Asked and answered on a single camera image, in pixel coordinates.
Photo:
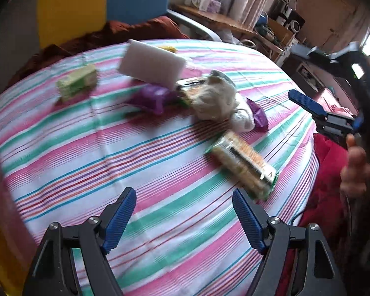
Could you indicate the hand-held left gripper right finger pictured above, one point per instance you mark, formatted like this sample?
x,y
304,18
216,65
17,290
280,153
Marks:
x,y
249,219

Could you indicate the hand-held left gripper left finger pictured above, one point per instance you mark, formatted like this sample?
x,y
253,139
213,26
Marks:
x,y
120,219

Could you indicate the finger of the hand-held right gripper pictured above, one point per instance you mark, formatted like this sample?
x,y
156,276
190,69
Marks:
x,y
308,104
336,61

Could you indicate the purple snack packet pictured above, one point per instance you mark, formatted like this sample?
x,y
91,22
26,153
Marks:
x,y
152,98
260,115

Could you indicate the white plastic bag ball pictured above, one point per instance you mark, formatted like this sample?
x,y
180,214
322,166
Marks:
x,y
242,118

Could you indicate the cream sock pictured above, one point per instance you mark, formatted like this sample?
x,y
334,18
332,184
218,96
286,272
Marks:
x,y
212,98

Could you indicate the thick yellow sponge block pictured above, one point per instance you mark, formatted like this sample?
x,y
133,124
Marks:
x,y
77,81

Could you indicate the white foam block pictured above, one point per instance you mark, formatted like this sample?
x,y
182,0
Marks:
x,y
151,63

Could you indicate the person's right hand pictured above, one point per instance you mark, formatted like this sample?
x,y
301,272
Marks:
x,y
356,166

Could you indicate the dark low cabinet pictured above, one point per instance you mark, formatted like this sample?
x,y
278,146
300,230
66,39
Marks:
x,y
299,64

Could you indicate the black silver stereo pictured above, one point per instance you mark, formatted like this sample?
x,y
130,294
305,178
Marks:
x,y
291,18

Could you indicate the red cloth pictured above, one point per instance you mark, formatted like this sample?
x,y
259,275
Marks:
x,y
323,191

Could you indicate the blue round container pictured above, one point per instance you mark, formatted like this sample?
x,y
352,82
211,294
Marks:
x,y
263,18

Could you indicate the wooden desk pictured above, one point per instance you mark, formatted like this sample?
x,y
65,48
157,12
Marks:
x,y
222,20

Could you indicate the pale purple box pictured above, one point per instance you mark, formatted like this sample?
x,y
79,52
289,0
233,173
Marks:
x,y
215,6

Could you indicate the dark red blanket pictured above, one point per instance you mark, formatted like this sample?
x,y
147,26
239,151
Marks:
x,y
126,30

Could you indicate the grey yellow blue chair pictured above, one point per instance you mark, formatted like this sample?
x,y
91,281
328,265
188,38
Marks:
x,y
71,6

